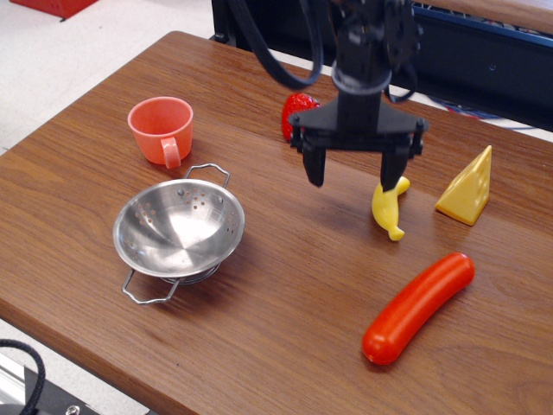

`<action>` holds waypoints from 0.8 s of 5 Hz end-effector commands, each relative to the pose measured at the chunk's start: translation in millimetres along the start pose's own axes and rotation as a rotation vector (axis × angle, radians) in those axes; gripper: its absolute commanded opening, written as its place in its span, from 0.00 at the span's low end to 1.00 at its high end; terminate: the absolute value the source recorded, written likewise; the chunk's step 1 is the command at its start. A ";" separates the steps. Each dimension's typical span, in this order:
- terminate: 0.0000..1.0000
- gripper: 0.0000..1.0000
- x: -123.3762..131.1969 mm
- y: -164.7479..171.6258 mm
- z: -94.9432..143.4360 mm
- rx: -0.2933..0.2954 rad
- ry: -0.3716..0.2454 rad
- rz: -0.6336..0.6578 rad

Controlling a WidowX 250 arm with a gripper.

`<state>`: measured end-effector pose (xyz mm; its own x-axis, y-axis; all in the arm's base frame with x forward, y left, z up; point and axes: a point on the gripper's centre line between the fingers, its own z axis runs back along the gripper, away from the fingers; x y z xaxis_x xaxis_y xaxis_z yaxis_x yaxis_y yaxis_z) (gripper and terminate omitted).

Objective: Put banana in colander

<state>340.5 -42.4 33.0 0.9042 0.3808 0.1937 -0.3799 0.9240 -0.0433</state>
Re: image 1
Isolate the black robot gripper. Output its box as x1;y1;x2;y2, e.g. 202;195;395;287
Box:
289;62;429;192

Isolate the yellow plastic toy banana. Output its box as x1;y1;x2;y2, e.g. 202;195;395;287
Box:
372;176;410;241

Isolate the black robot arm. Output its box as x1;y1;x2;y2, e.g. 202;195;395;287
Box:
289;1;429;191

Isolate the red plastic toy strawberry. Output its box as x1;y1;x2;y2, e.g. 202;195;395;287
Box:
281;93;321;142

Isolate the yellow plastic cheese wedge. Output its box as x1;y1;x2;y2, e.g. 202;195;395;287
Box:
435;145;493;226

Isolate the red plastic toy sausage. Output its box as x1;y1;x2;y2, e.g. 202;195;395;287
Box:
362;252;475;366

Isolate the pink plastic cup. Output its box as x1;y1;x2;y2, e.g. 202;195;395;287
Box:
127;96;194;169

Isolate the wooden board top right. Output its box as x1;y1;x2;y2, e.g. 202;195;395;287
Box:
423;0;552;35

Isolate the red box on floor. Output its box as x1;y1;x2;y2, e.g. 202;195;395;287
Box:
10;0;97;19

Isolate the black braided cable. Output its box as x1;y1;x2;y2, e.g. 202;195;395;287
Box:
226;0;325;91

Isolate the grey metal bracket with screw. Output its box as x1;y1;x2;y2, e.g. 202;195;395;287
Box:
37;372;155;414

